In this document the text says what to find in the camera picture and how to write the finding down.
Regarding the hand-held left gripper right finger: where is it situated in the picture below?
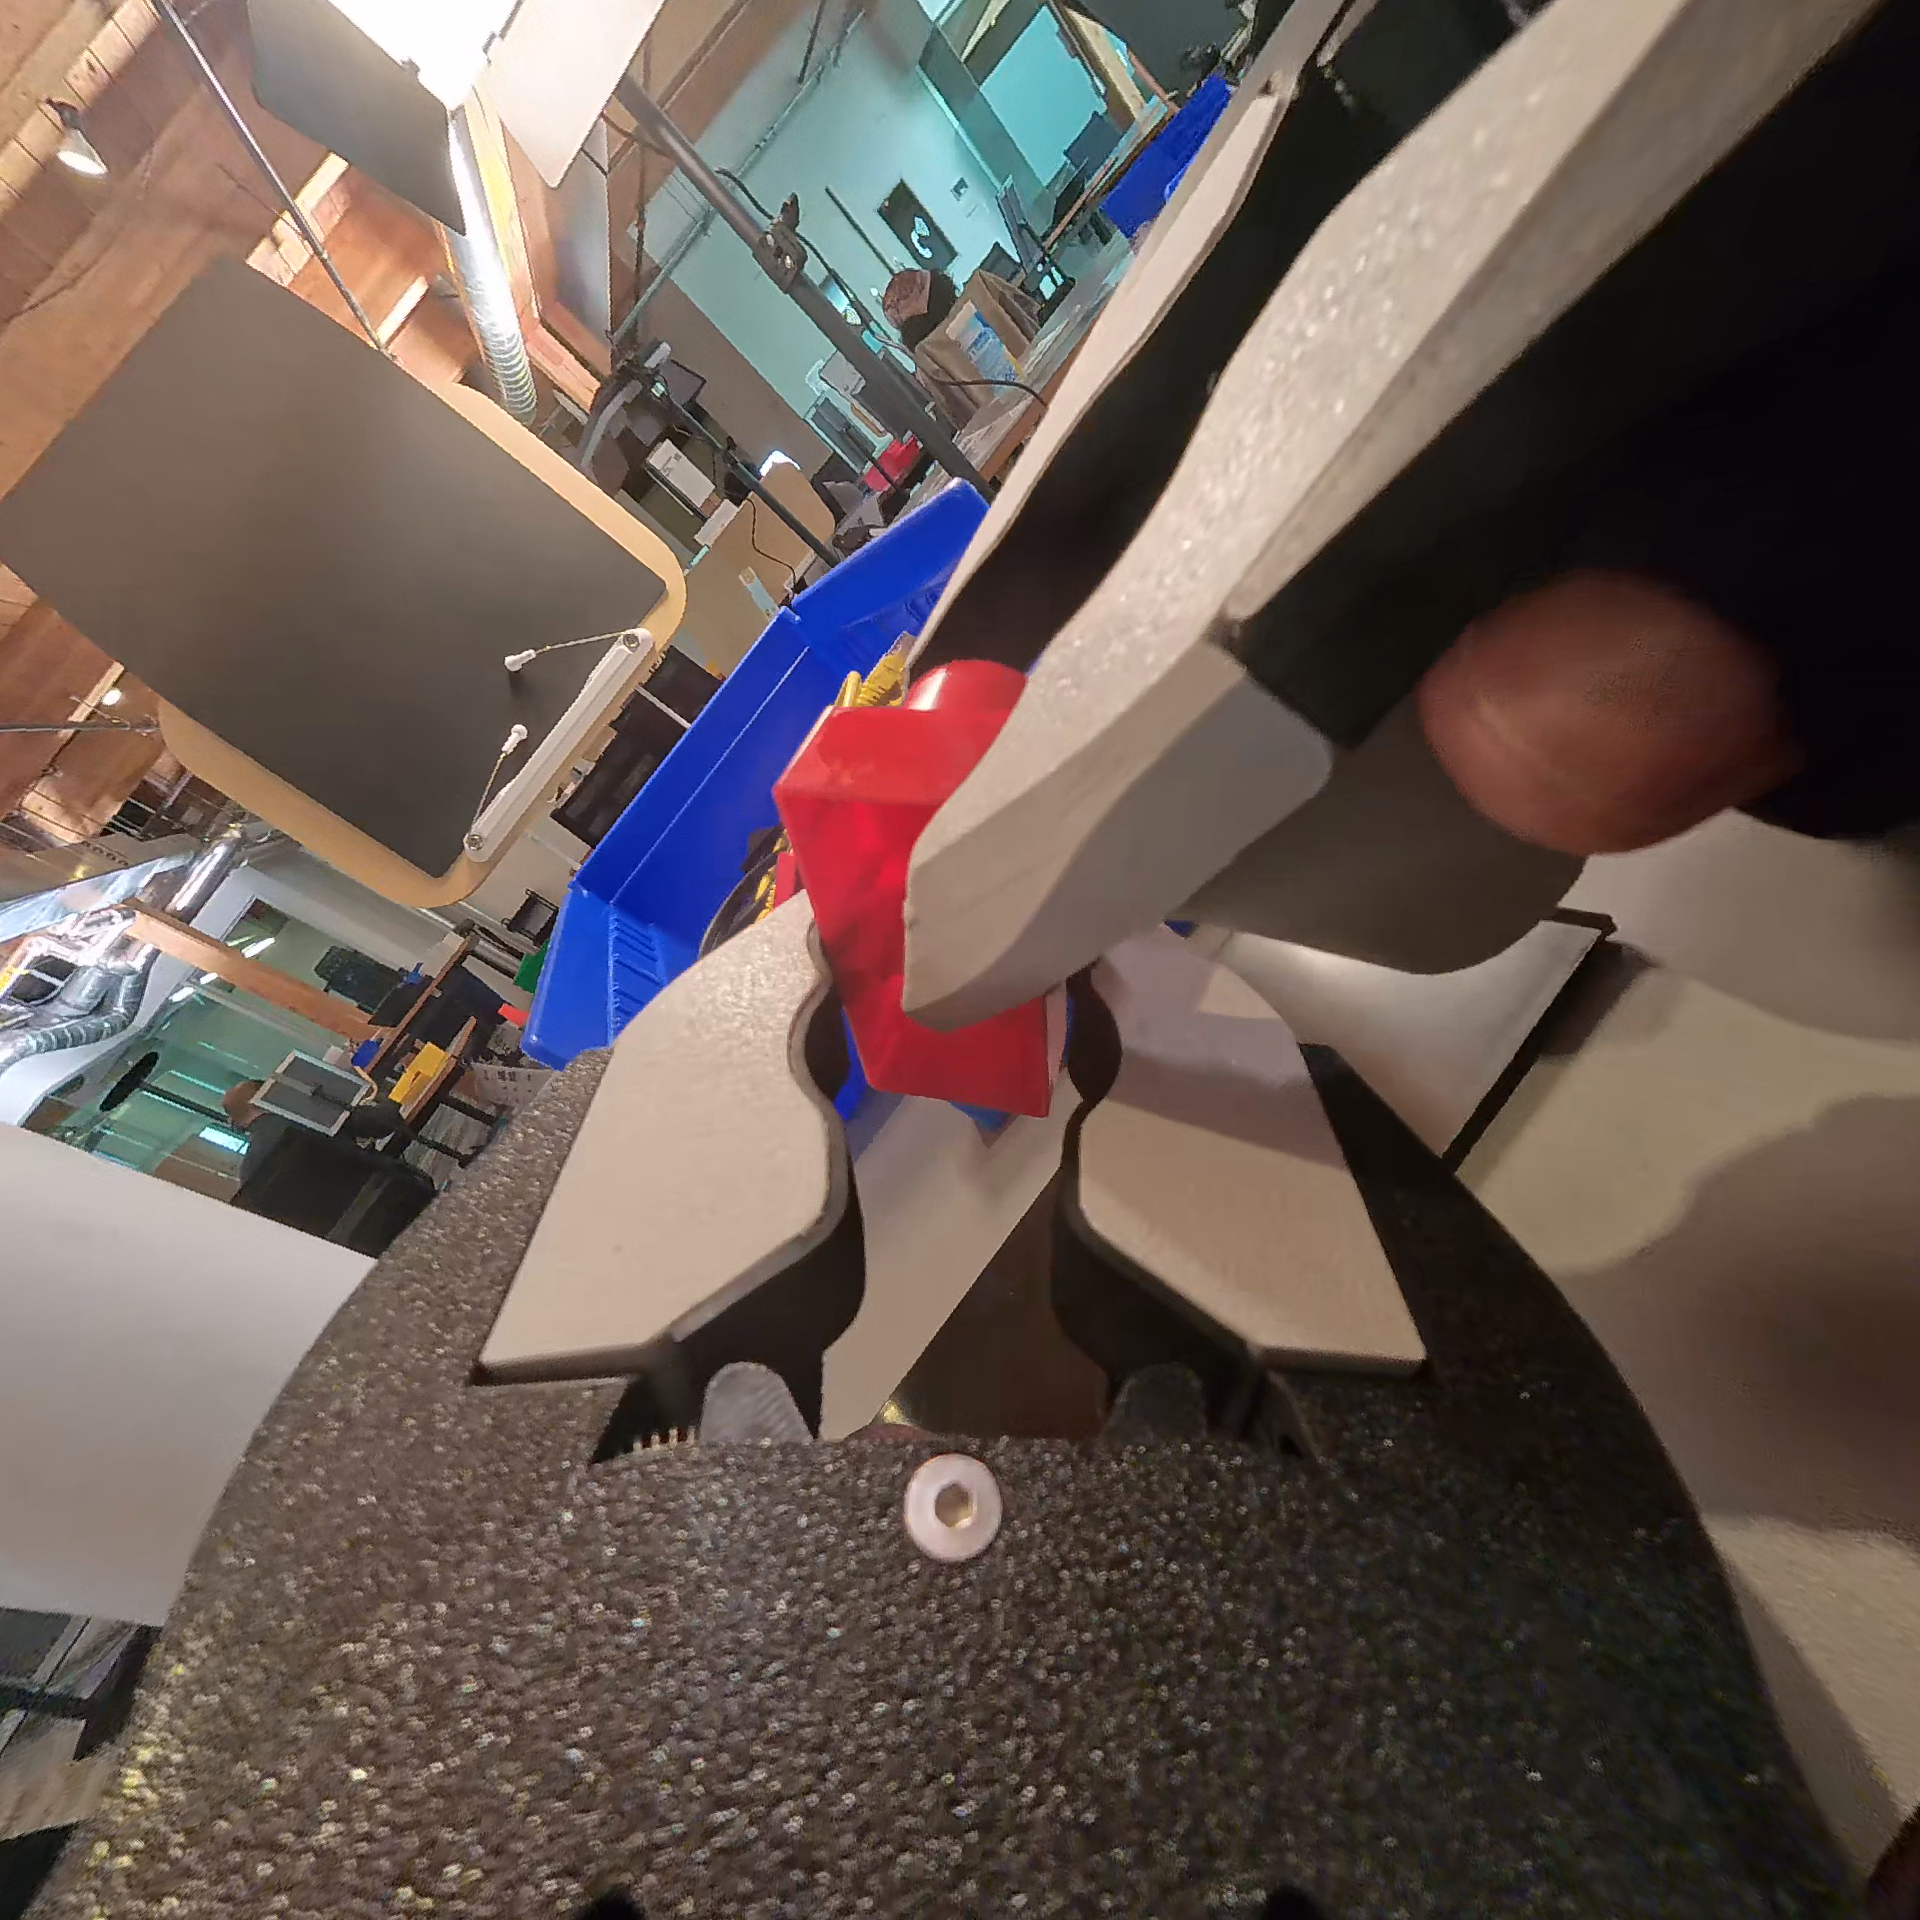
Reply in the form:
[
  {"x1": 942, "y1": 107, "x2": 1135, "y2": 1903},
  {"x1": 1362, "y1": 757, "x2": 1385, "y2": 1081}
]
[{"x1": 1050, "y1": 953, "x2": 1431, "y2": 1442}]

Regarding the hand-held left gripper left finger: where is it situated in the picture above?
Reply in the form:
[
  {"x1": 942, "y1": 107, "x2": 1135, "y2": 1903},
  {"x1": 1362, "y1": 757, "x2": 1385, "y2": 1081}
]
[{"x1": 477, "y1": 897, "x2": 873, "y2": 1442}]

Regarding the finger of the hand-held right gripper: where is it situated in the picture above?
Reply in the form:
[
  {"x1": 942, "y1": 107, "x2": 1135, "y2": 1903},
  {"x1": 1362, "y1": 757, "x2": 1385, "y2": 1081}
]
[
  {"x1": 904, "y1": 0, "x2": 1890, "y2": 1035},
  {"x1": 913, "y1": 0, "x2": 1360, "y2": 675}
]

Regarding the red toy brick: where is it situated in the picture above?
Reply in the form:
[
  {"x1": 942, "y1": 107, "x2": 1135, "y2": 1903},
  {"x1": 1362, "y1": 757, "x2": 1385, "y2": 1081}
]
[{"x1": 772, "y1": 661, "x2": 1071, "y2": 1121}]

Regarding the person's right hand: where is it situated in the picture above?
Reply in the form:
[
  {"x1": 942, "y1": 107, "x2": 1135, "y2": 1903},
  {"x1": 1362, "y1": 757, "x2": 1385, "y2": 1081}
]
[{"x1": 1422, "y1": 575, "x2": 1807, "y2": 859}]

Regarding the cardboard box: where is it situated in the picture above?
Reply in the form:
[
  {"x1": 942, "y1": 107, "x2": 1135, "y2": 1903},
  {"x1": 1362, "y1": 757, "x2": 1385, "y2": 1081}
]
[{"x1": 922, "y1": 270, "x2": 1040, "y2": 427}]

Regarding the small blue plastic bin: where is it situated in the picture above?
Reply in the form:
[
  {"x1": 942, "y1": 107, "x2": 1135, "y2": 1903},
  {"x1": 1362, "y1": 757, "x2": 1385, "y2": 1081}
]
[{"x1": 1103, "y1": 75, "x2": 1236, "y2": 243}]

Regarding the black light stand pole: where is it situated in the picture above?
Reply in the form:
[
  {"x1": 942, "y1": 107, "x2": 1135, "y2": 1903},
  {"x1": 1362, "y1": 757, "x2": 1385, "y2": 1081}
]
[{"x1": 612, "y1": 75, "x2": 984, "y2": 475}]

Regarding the small grey monitor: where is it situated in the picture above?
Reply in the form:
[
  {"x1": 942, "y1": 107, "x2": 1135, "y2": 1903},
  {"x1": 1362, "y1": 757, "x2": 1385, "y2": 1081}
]
[{"x1": 252, "y1": 1050, "x2": 370, "y2": 1124}]

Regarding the studio light panel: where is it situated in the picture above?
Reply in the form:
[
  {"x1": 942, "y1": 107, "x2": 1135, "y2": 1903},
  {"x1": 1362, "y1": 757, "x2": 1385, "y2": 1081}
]
[{"x1": 246, "y1": 0, "x2": 662, "y2": 234}]

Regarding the black panel with wooden rim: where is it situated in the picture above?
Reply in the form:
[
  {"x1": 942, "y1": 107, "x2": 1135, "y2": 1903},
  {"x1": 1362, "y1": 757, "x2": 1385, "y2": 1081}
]
[{"x1": 0, "y1": 254, "x2": 691, "y2": 910}]

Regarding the long silver spiral duct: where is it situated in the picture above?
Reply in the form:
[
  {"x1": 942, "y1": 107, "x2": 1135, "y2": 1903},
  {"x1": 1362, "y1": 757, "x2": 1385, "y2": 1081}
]
[{"x1": 0, "y1": 841, "x2": 289, "y2": 1121}]

